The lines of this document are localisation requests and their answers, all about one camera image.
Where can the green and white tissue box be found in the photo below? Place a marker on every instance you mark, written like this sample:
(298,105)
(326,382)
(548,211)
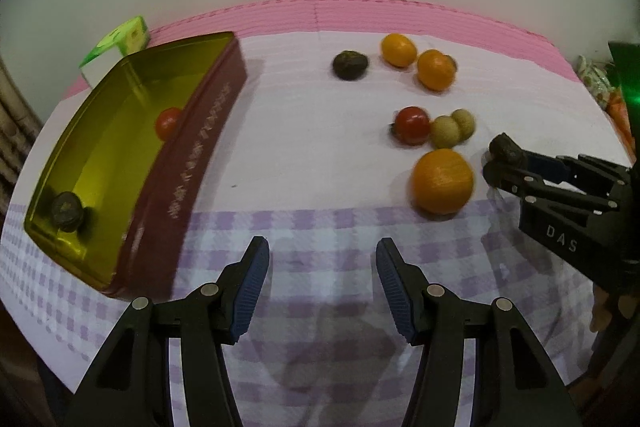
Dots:
(117,47)

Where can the gold and maroon tin box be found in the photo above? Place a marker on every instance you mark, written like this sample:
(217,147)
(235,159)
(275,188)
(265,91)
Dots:
(110,157)

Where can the small orange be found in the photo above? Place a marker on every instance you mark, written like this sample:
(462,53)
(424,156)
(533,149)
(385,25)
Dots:
(436,69)
(398,49)

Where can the large orange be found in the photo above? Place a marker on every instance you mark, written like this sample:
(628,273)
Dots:
(442,181)

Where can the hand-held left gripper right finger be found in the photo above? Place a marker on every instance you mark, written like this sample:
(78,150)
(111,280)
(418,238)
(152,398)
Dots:
(395,287)

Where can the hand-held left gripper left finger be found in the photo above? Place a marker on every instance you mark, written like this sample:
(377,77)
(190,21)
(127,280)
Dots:
(252,277)

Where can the brown longan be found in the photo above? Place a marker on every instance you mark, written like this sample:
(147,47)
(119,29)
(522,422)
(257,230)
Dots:
(465,121)
(446,132)

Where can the floral printed bag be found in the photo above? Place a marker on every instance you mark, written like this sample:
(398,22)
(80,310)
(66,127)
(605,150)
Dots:
(595,77)

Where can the bamboo furniture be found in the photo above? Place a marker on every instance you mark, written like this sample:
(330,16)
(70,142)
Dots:
(17,122)

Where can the pink foam mat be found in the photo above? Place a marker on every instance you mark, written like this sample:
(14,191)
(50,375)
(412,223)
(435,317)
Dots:
(350,14)

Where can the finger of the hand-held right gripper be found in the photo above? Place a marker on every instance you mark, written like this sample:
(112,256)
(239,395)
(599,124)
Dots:
(510,179)
(547,167)

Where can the dark green object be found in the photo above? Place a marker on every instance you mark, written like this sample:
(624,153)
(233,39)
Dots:
(627,77)

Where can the red tomato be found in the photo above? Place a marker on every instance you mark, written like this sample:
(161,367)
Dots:
(167,123)
(412,125)

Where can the purple checked tablecloth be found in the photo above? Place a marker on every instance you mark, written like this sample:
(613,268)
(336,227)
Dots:
(325,157)

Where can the dark brown passion fruit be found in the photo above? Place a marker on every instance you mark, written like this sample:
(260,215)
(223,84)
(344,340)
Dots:
(505,147)
(67,211)
(350,65)

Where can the person's right hand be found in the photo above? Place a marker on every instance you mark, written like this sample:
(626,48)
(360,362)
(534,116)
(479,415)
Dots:
(607,309)

